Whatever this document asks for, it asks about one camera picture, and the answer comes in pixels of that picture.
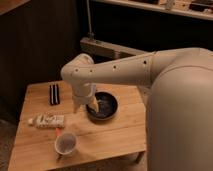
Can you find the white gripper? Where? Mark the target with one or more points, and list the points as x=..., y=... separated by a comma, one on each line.
x=84, y=94

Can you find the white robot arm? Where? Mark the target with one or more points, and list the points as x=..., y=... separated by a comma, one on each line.
x=179, y=111

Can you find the black bowl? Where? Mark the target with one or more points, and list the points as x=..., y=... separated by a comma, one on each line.
x=107, y=104

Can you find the black rectangular remote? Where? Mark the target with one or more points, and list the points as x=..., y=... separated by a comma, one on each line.
x=54, y=94

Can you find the wooden low table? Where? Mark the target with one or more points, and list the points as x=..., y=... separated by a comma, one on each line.
x=33, y=149

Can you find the small orange object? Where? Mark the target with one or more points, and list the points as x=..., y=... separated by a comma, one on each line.
x=58, y=131

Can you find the white paper cup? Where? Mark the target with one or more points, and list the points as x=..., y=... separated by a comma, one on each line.
x=65, y=144

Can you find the upper wooden shelf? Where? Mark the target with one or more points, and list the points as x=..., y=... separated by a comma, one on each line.
x=187, y=8

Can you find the grey metal rail shelf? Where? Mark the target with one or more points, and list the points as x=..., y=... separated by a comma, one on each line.
x=105, y=49

